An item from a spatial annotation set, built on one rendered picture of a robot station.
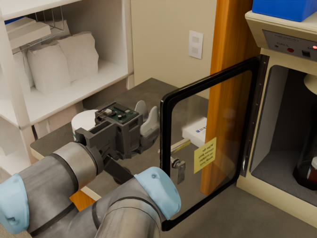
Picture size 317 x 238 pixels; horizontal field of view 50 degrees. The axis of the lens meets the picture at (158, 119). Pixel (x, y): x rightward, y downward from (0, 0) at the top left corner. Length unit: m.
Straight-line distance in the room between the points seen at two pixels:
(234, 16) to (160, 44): 0.87
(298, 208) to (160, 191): 0.65
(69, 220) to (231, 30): 0.53
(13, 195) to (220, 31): 0.53
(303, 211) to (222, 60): 0.49
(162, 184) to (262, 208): 0.64
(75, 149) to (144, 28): 1.17
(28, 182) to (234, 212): 0.66
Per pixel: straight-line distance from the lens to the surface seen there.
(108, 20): 1.82
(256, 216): 1.04
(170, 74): 1.65
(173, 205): 0.46
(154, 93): 1.55
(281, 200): 1.05
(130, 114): 0.60
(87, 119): 1.13
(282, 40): 0.74
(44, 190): 0.52
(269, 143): 1.11
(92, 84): 1.70
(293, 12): 0.69
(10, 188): 0.52
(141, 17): 1.66
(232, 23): 0.80
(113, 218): 0.41
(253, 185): 1.07
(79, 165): 0.54
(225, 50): 0.80
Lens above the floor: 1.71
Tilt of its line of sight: 34 degrees down
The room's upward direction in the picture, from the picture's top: straight up
